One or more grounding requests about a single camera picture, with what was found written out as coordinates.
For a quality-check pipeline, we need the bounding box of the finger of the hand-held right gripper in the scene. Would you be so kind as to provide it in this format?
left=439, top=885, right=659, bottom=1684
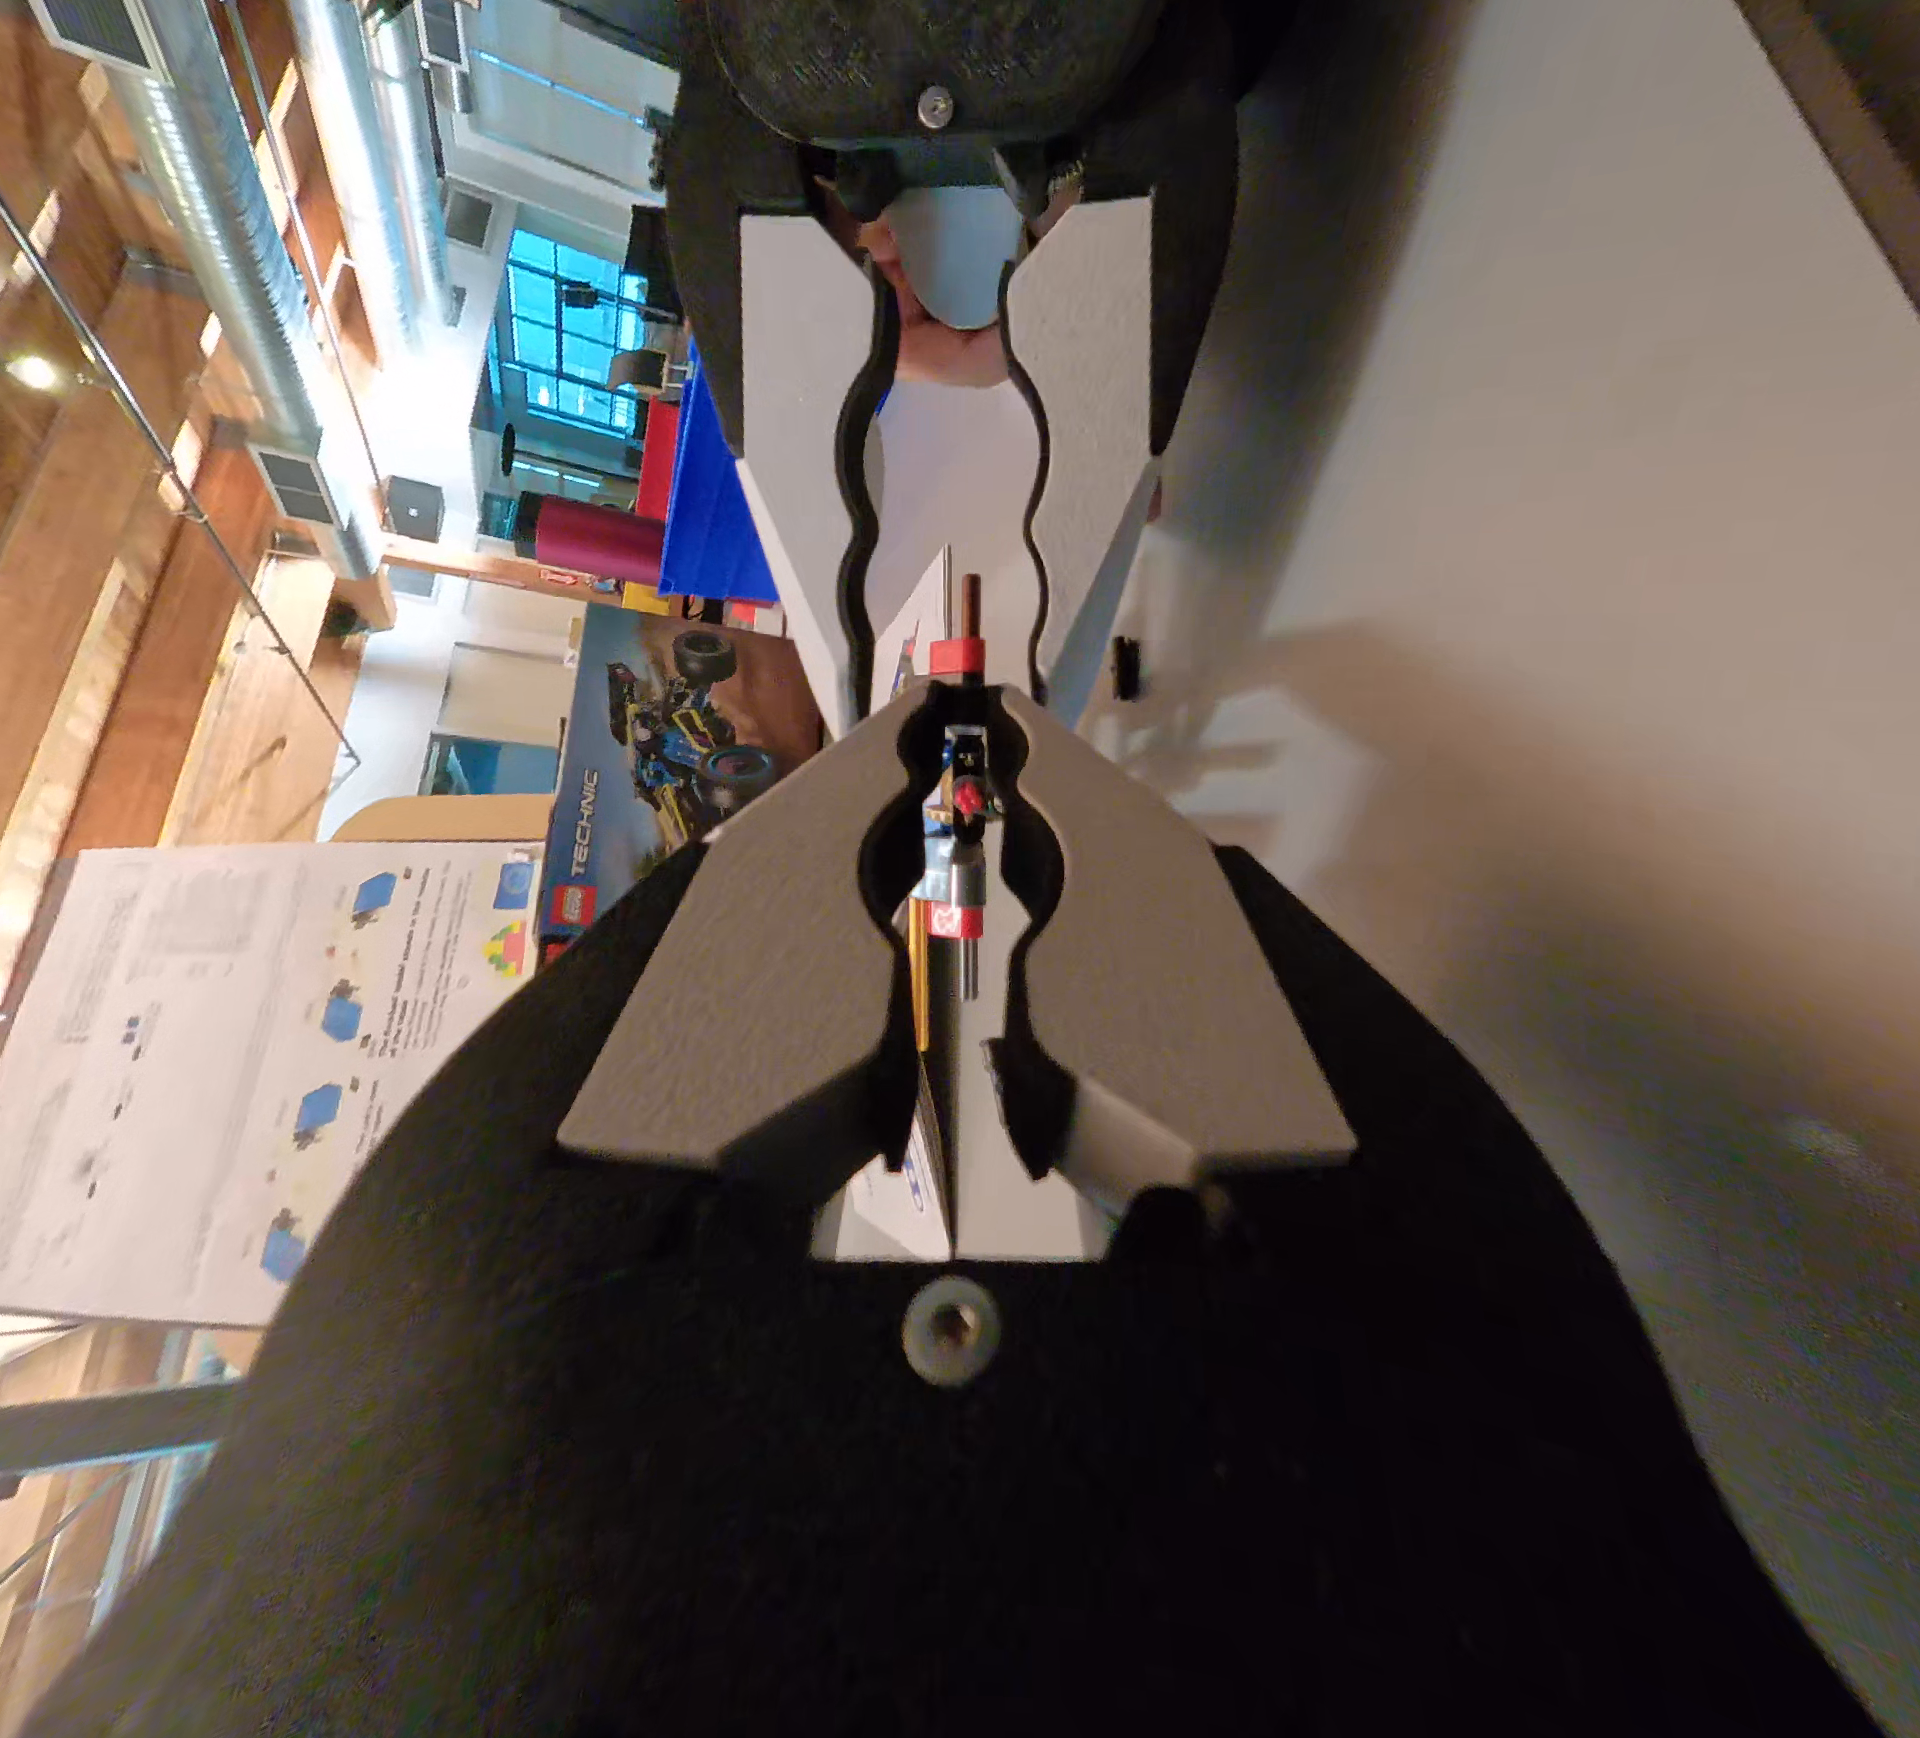
left=736, top=211, right=909, bottom=736
left=995, top=195, right=1167, bottom=712

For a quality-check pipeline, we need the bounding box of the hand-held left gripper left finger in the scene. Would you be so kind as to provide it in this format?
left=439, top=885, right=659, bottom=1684
left=558, top=689, right=940, bottom=1220

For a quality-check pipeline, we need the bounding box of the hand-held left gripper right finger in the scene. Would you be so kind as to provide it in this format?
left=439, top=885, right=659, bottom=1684
left=991, top=689, right=1358, bottom=1220

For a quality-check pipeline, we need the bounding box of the partly built lego chassis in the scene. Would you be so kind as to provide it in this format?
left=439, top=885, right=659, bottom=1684
left=909, top=572, right=1000, bottom=1006

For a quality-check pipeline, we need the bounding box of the open lego instruction booklet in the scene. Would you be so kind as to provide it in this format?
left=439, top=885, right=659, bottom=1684
left=822, top=544, right=964, bottom=1260

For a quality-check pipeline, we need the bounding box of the lego set box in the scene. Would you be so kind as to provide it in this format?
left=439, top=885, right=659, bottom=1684
left=540, top=606, right=826, bottom=969

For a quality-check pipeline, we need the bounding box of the blue plastic bin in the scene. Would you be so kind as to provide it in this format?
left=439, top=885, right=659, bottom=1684
left=659, top=342, right=780, bottom=606

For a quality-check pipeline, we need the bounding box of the maroon insulated bottle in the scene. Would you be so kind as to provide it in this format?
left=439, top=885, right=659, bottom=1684
left=514, top=497, right=670, bottom=591

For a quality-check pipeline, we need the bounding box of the yellow plastic bin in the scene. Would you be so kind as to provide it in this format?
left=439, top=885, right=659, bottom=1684
left=623, top=580, right=786, bottom=633

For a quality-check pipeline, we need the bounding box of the brown cardboard sheet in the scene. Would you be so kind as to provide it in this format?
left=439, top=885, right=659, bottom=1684
left=337, top=790, right=558, bottom=849

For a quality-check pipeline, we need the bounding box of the grey steel beam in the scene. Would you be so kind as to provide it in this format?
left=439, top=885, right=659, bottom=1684
left=0, top=1382, right=240, bottom=1482

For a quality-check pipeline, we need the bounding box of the glass window wall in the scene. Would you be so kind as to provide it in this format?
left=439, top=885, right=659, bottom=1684
left=480, top=225, right=700, bottom=436

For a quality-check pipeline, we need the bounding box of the large silver air duct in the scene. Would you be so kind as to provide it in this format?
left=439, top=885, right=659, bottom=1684
left=64, top=0, right=386, bottom=580

